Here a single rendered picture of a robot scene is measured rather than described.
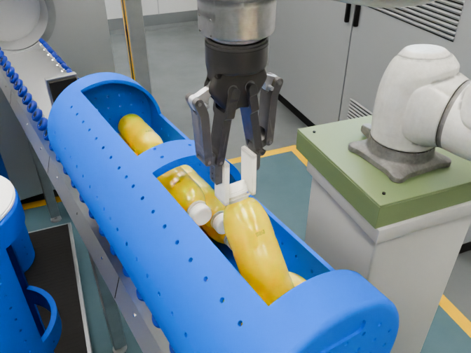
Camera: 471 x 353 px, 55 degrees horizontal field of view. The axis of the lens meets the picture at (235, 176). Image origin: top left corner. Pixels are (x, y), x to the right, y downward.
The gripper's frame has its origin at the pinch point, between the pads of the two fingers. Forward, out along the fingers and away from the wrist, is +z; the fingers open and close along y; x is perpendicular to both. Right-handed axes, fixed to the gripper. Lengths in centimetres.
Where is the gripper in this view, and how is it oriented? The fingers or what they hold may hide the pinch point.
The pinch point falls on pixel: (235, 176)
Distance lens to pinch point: 64.9
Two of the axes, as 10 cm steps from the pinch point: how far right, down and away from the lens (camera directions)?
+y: -8.4, 3.1, -4.5
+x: 5.4, 4.8, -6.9
